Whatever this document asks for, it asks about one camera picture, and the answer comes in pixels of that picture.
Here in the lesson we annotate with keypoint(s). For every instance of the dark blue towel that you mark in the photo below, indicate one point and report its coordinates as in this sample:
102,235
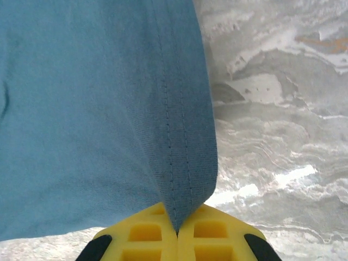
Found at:
81,108

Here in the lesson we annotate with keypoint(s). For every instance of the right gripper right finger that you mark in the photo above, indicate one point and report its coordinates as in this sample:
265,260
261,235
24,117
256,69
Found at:
214,236

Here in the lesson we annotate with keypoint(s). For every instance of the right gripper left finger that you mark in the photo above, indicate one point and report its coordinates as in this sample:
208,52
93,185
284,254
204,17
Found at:
141,236

